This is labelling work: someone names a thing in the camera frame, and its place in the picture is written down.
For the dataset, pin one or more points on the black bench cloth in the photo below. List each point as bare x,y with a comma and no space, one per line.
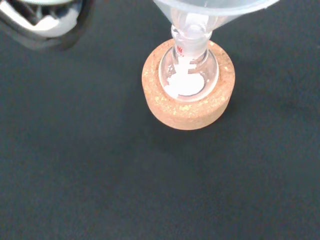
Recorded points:
100,175

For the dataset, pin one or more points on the glass round-bottom flask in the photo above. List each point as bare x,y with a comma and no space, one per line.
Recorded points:
186,85

